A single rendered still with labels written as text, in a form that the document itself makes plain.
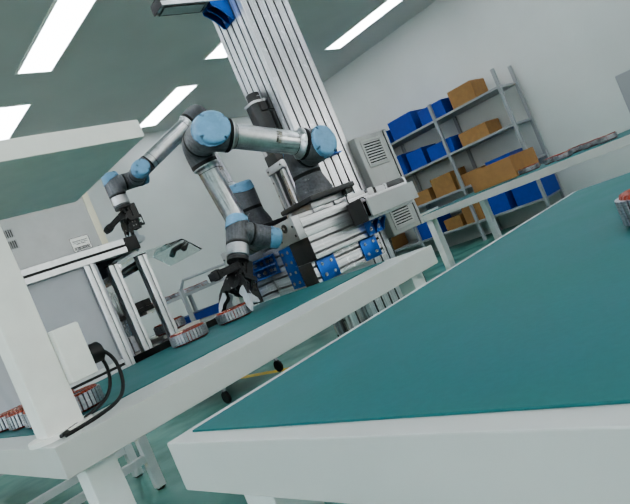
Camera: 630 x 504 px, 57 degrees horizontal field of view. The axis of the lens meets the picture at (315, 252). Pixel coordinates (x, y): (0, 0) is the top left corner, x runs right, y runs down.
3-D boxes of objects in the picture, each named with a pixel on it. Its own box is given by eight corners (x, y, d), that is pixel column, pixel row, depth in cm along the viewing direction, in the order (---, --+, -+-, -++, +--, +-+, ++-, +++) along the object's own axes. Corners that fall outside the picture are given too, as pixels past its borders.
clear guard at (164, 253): (171, 265, 221) (165, 251, 221) (202, 249, 204) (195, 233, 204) (92, 294, 199) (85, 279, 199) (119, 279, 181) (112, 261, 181)
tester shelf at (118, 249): (69, 292, 230) (65, 282, 230) (141, 247, 181) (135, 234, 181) (-52, 335, 200) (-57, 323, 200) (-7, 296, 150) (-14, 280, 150)
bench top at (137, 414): (114, 362, 310) (111, 354, 310) (438, 262, 151) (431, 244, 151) (-104, 465, 241) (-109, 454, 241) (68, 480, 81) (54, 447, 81)
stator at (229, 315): (234, 317, 185) (230, 307, 185) (259, 308, 179) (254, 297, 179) (211, 329, 176) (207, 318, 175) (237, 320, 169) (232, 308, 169)
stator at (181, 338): (216, 329, 169) (211, 317, 169) (198, 339, 158) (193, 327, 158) (184, 341, 172) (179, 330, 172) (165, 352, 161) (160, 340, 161)
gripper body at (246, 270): (258, 293, 183) (257, 258, 188) (238, 287, 177) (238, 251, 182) (241, 300, 188) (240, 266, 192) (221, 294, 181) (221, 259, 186)
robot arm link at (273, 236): (270, 232, 205) (242, 227, 200) (284, 225, 196) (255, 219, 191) (269, 253, 203) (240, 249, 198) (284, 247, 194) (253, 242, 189)
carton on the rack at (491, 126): (476, 142, 802) (471, 130, 801) (503, 130, 771) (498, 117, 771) (462, 147, 774) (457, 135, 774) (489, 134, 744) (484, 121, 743)
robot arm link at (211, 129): (319, 139, 224) (181, 122, 196) (339, 124, 211) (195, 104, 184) (322, 169, 222) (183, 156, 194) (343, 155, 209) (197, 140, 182)
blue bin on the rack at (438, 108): (439, 122, 832) (433, 108, 832) (462, 109, 801) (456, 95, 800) (422, 126, 804) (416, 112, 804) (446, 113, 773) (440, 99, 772)
